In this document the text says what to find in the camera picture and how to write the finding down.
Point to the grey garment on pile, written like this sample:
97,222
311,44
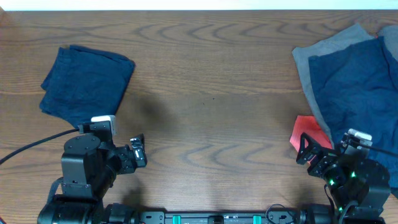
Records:
352,35

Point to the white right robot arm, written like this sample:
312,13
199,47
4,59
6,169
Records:
357,187

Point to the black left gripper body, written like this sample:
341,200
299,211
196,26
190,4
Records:
129,158

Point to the navy blue garment on pile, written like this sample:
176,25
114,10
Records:
357,88

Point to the dark navy blue shorts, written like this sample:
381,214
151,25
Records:
84,83

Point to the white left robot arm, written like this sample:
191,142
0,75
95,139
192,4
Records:
90,164

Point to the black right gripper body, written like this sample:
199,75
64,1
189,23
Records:
325,162

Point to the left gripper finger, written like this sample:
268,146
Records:
138,142
140,157

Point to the red garment on pile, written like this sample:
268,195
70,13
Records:
309,125

